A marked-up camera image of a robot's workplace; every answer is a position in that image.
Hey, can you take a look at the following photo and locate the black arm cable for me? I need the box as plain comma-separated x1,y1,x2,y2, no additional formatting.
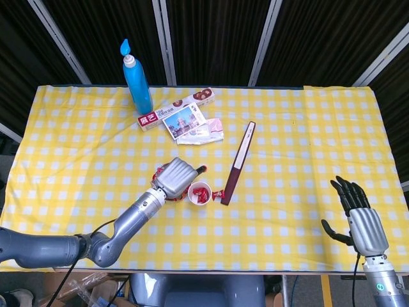
56,219,118,307
350,254,361,307

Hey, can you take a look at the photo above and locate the white metal frame post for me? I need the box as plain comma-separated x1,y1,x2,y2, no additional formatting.
27,0,93,86
248,0,284,86
353,30,409,87
0,122,23,143
151,0,178,86

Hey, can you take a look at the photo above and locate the metal table leg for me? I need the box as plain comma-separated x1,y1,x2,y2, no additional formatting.
280,274,290,307

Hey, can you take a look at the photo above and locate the long box with red label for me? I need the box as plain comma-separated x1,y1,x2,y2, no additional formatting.
137,87,215,132

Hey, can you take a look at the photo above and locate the white pink plastic packet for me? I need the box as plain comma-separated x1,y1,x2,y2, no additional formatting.
176,117,224,145

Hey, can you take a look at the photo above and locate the red candy heap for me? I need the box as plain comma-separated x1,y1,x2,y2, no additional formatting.
152,163,192,201

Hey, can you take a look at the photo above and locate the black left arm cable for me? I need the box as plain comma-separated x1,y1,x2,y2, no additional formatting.
56,219,118,307

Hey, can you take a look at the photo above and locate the dark maroon long box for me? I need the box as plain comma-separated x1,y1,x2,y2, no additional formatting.
220,121,257,206

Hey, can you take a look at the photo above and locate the yellow checked tablecloth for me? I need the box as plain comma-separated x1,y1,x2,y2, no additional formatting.
0,84,409,272

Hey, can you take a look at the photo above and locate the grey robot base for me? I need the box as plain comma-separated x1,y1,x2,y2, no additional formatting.
130,273,266,307

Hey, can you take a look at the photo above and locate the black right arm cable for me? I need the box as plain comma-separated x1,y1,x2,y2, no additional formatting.
350,254,361,307

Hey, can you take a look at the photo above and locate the blue squeeze bottle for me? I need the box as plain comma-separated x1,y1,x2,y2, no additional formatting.
120,38,153,115

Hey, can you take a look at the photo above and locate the clear plastic bag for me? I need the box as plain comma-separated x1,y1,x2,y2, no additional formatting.
68,278,96,307

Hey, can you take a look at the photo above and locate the white paper cup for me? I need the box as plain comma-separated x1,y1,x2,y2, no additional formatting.
187,181,213,207

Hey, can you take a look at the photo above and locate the building picture postcard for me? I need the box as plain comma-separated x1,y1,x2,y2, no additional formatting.
162,104,208,140

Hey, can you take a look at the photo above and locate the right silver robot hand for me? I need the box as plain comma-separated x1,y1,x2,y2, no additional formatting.
321,175,390,257

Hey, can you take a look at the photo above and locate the brown cardboard box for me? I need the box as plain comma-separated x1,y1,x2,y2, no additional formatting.
35,271,128,307

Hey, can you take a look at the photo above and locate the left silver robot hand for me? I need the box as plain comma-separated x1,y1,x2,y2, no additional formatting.
150,157,208,201

